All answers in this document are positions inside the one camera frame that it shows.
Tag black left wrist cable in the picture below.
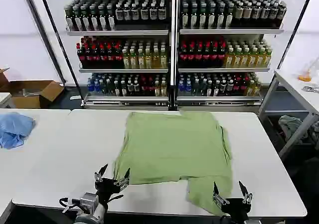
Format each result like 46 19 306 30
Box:
58 196 83 214

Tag shelf rack with bottles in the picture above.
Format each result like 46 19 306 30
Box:
52 0 287 111

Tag white side table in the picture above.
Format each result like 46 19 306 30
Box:
258 68 319 161

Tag open cardboard box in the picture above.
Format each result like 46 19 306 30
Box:
0 67 65 110

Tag green t-shirt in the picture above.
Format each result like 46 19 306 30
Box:
112 111 234 217

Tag black diagonal frame pole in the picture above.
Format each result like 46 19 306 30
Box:
21 0 83 103
270 0 317 90

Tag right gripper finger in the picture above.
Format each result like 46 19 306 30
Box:
238 180 254 205
212 181 230 206

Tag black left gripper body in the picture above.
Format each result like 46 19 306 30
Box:
94 177 125 206

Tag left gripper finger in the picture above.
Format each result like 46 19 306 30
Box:
93 163 109 183
113 167 131 187

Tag grey crumpled clothes pile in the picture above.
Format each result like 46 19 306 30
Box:
278 114 319 152

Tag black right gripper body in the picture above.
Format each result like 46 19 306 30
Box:
220 197 252 223

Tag orange liquid glass flask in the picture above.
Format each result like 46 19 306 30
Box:
298 59 319 82

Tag blue crumpled cloth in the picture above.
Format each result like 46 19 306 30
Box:
0 111 37 150

